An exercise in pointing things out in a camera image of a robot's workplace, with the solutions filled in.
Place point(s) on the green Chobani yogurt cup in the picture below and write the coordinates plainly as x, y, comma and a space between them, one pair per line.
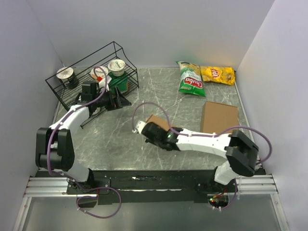
117, 67

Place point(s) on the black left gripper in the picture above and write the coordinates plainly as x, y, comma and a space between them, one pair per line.
118, 102

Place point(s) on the green snack packet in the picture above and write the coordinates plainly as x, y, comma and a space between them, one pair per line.
120, 82

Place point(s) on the aluminium rail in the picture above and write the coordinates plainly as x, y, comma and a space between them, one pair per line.
57, 187

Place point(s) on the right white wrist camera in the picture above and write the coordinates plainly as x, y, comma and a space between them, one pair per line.
139, 127

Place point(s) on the folded brown cardboard box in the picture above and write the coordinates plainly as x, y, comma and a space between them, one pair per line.
216, 117

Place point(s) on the green Chuba chips bag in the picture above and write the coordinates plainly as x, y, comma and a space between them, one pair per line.
190, 79

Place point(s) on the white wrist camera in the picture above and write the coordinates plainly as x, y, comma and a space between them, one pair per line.
139, 127
104, 83

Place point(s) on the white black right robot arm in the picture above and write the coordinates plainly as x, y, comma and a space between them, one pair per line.
238, 150

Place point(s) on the black wire rack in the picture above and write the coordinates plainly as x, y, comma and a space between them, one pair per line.
79, 79

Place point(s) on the orange Chobani yogurt cup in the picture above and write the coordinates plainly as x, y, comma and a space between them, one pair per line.
99, 73

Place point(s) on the dark yogurt cup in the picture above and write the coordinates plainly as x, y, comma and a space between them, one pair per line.
67, 76

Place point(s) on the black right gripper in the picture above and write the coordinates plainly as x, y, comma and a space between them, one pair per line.
147, 140

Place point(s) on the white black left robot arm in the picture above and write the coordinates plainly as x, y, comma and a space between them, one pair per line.
54, 145

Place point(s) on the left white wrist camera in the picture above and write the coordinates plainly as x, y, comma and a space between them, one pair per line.
104, 83

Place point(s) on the yellow Lays chips bag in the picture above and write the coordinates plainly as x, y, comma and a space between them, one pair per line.
223, 75

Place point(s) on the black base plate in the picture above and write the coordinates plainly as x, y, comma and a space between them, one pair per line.
152, 186

